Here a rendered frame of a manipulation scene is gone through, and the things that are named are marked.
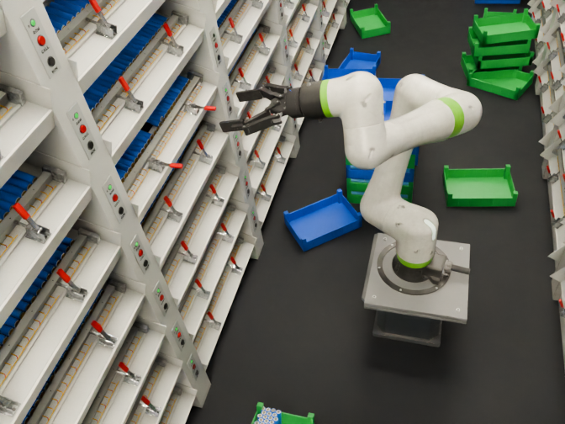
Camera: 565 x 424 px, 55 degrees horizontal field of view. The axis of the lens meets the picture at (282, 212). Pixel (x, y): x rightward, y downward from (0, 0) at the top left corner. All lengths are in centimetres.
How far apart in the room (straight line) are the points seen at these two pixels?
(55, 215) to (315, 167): 183
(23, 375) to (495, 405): 150
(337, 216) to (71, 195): 156
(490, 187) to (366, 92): 154
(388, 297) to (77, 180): 110
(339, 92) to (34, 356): 88
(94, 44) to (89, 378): 77
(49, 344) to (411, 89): 120
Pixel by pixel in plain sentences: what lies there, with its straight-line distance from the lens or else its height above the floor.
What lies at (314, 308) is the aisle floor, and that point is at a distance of 224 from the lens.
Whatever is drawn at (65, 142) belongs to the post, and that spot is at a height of 122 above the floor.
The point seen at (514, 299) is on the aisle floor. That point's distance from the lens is 234.
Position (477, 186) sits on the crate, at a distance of 274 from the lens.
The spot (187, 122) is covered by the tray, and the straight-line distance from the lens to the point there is 169.
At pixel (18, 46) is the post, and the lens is 109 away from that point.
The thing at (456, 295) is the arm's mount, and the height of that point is 31.
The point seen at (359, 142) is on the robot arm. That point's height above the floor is 103.
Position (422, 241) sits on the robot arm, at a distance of 179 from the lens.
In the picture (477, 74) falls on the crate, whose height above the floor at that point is 4.
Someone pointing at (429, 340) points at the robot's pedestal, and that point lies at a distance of 215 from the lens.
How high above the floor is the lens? 185
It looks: 45 degrees down
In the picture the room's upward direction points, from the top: 9 degrees counter-clockwise
